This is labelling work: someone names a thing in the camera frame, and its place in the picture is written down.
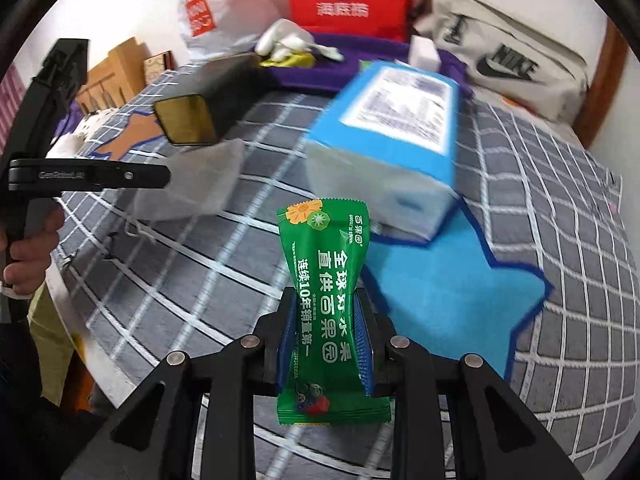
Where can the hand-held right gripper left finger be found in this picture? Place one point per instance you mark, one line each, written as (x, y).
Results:
(286, 355)

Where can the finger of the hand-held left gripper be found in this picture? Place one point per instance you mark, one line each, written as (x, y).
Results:
(135, 175)

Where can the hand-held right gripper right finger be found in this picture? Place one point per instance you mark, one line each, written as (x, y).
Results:
(367, 355)

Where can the translucent plastic bag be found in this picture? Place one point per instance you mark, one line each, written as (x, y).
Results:
(200, 185)

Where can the green snack packet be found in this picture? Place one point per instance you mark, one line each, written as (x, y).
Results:
(325, 260)

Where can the person's left hand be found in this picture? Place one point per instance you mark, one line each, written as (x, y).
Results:
(35, 265)

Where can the brown patterned box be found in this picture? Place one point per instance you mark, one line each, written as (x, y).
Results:
(157, 65)

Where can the black case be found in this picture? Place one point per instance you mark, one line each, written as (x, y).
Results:
(210, 85)

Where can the purple towel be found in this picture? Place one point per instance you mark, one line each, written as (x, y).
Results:
(295, 77)

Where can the white plastic bag red label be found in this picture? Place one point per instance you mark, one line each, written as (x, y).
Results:
(240, 10)

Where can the blue tissue pack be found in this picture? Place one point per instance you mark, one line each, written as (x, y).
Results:
(390, 160)

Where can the yellow green packet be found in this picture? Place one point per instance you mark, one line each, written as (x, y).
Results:
(295, 60)

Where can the white crumpled cloth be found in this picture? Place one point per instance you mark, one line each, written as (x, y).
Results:
(285, 35)

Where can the dark clothing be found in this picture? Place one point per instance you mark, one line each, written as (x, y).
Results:
(30, 410)

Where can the small white box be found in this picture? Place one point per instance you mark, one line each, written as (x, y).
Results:
(424, 52)

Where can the white sling bag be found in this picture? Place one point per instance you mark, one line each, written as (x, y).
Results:
(550, 87)

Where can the wooden bed frame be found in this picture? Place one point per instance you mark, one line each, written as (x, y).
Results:
(600, 90)

